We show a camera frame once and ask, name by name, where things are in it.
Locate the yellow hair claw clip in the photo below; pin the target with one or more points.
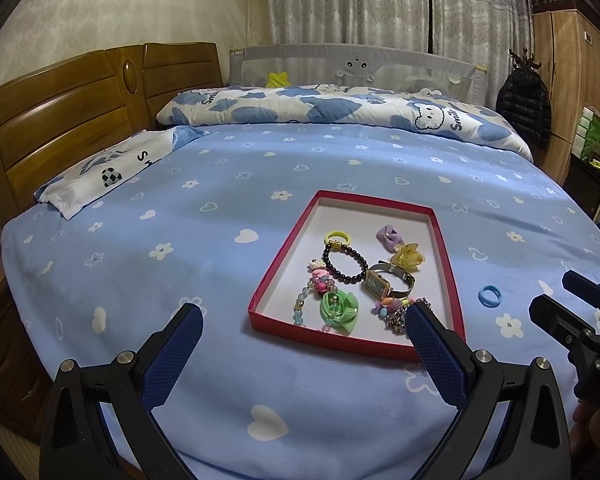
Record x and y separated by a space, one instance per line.
408 259

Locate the wooden wardrobe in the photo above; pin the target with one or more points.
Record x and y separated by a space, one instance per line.
570 75

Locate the wooden headboard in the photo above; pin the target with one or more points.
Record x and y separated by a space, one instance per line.
55 125

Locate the purple fabric bow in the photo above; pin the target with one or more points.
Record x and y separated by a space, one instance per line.
390 238

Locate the dark side table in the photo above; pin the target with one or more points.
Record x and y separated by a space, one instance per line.
587 185

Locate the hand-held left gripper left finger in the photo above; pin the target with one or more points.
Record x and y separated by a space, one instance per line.
172 355

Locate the grey patterned curtains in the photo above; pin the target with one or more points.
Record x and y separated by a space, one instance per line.
355 5

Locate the yellow star toy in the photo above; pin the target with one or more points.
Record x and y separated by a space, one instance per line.
277 79

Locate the blue cloud print quilt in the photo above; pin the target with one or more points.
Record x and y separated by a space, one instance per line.
330 105

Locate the black puffer jacket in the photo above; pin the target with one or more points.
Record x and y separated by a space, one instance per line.
525 110

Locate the stack of green boxes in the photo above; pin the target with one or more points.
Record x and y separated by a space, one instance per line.
594 132

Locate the white printed pillow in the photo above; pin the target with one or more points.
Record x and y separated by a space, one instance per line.
105 170

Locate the green fabric scrunchie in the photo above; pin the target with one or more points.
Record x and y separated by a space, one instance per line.
341 311

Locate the person's right hand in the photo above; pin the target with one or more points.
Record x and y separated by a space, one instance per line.
597 432

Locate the dark coat rack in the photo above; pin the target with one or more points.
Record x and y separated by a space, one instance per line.
526 59

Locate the wooden bedside cabinet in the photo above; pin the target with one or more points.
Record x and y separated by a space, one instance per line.
5 360

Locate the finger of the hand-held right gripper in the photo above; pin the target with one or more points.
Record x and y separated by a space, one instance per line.
562 322
592 290

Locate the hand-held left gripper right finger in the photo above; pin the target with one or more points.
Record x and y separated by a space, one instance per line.
435 347

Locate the blue flower print bedsheet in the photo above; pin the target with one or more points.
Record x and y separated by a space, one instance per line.
155 270

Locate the red shallow box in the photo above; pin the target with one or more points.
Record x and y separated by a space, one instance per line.
340 210

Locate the grey bed guard rail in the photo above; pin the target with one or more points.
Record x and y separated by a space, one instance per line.
310 62

